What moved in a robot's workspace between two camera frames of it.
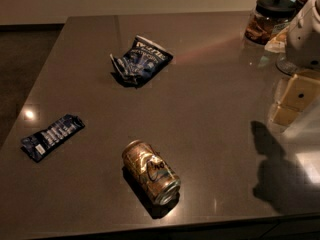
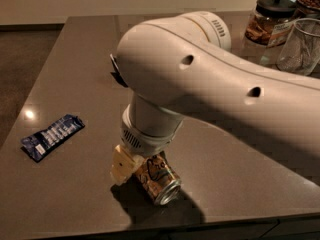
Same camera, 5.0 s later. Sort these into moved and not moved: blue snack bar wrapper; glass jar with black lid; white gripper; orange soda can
Moved: white gripper
Not moved: blue snack bar wrapper; orange soda can; glass jar with black lid
